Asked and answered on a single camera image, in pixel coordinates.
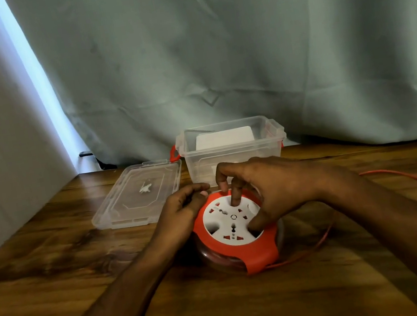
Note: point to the person's right middle finger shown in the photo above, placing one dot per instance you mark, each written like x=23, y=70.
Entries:
x=222, y=176

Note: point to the person's right hand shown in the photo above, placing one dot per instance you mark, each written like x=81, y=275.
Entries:
x=283, y=183

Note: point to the clear plastic box lid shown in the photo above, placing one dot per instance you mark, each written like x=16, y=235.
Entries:
x=130, y=209

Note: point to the clear plastic storage box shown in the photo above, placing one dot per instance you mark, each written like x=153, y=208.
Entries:
x=202, y=166

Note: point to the white flat item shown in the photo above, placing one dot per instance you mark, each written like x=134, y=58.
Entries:
x=224, y=138

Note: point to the person's left hand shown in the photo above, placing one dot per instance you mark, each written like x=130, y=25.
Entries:
x=177, y=220

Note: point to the person's left thumb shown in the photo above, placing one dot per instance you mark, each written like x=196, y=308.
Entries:
x=199, y=200

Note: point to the person's right thumb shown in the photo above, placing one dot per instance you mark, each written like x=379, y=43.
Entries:
x=259, y=219

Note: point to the pale green curtain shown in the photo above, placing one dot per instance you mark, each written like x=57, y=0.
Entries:
x=214, y=44

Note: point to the person's right forearm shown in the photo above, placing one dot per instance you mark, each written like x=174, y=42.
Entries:
x=393, y=229

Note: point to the person's left forearm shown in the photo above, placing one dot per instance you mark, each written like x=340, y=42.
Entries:
x=114, y=309

